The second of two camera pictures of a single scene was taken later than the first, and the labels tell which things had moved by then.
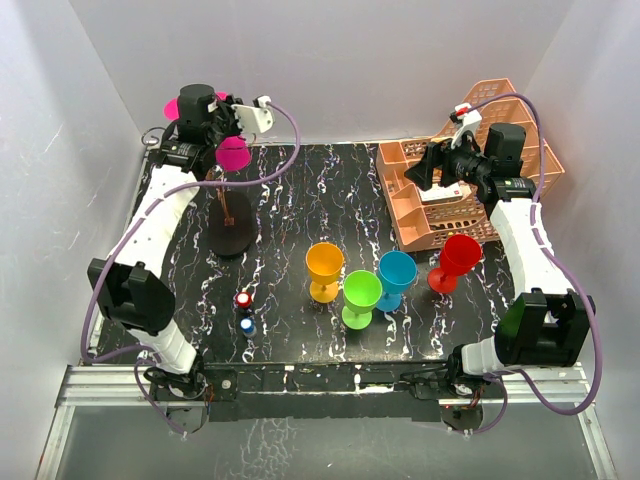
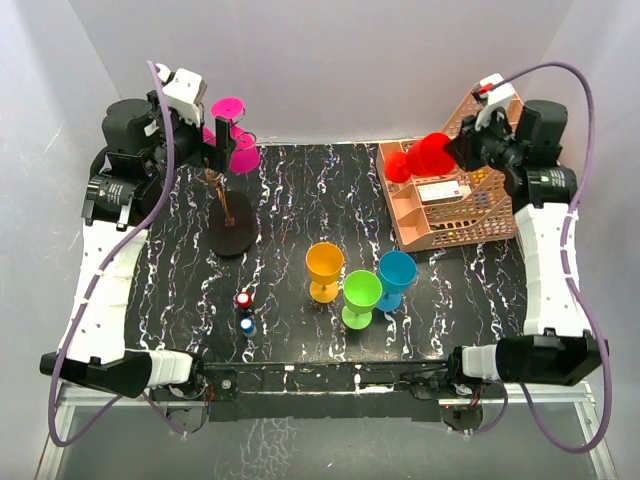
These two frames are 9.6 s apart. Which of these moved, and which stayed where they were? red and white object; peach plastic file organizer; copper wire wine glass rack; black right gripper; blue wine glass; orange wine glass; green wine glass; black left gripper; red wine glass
Moved: black left gripper; red and white object; red wine glass; black right gripper
Stayed: blue wine glass; peach plastic file organizer; copper wire wine glass rack; orange wine glass; green wine glass
